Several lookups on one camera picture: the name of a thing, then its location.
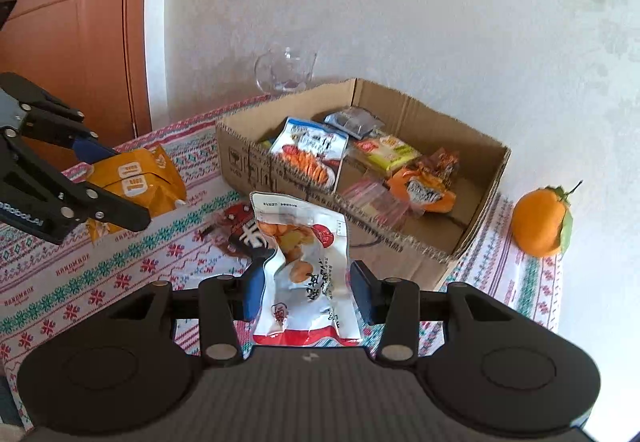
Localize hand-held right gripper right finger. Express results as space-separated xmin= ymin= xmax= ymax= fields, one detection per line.
xmin=350 ymin=259 xmax=521 ymax=365

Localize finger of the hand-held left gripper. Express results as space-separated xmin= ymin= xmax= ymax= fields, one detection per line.
xmin=4 ymin=135 xmax=152 ymax=232
xmin=0 ymin=72 xmax=118 ymax=164

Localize blue white snack packet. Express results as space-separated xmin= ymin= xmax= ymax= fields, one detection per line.
xmin=270 ymin=116 xmax=349 ymax=195

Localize orange yellow snack packet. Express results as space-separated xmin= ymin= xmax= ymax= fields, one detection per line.
xmin=82 ymin=145 xmax=188 ymax=243

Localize white red snack packet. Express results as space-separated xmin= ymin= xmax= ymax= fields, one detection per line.
xmin=249 ymin=191 xmax=363 ymax=348

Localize patterned knit tablecloth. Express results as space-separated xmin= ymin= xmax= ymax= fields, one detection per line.
xmin=0 ymin=92 xmax=563 ymax=423

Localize brown cardboard box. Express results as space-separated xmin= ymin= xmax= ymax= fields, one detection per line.
xmin=215 ymin=77 xmax=512 ymax=293

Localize brown wooden door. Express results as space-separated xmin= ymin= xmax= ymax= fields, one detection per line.
xmin=0 ymin=0 xmax=153 ymax=173

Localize clear drinking glass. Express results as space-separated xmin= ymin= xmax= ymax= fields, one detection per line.
xmin=254 ymin=47 xmax=318 ymax=97

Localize red snack packet black print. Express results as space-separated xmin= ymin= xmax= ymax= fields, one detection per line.
xmin=200 ymin=202 xmax=281 ymax=268

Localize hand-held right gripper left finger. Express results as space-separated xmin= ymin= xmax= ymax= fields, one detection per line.
xmin=107 ymin=247 xmax=281 ymax=370

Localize red brown snack packet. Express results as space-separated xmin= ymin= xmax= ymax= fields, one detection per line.
xmin=414 ymin=147 xmax=461 ymax=185

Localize orange fruit with leaves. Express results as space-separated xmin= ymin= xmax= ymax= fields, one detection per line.
xmin=511 ymin=179 xmax=583 ymax=259

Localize clear pink snack packet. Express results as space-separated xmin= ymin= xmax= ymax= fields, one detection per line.
xmin=342 ymin=175 xmax=413 ymax=230

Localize green yellow snack packet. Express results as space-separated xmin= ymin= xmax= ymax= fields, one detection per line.
xmin=350 ymin=132 xmax=421 ymax=175

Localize grey silver snack packet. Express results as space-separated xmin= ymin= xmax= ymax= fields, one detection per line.
xmin=324 ymin=106 xmax=386 ymax=139

